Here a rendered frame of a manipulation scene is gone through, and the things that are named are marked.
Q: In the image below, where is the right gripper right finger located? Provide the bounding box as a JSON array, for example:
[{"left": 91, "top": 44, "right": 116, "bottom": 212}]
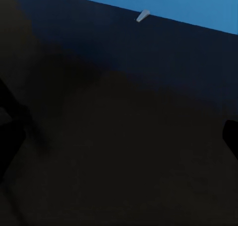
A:
[{"left": 222, "top": 120, "right": 238, "bottom": 160}]

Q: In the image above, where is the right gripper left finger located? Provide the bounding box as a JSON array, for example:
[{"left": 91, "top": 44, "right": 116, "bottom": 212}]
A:
[{"left": 0, "top": 120, "right": 26, "bottom": 179}]

